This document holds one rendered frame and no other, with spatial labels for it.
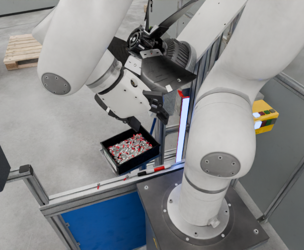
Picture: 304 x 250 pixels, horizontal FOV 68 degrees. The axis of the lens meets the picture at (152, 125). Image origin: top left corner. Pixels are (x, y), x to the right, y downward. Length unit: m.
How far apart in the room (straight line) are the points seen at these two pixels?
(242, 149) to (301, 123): 1.01
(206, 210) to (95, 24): 0.51
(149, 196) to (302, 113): 0.91
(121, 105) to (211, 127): 0.22
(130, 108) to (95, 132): 1.89
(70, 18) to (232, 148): 0.30
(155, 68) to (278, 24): 0.63
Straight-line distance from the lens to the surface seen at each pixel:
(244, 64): 0.38
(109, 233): 1.28
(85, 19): 0.35
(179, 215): 0.74
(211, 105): 0.43
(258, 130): 0.98
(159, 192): 0.78
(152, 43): 1.06
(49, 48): 0.37
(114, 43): 1.31
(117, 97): 0.50
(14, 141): 2.61
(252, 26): 0.36
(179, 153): 0.92
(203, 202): 0.62
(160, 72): 0.90
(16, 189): 2.20
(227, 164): 0.39
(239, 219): 0.78
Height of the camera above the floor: 1.62
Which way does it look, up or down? 42 degrees down
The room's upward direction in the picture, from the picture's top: straight up
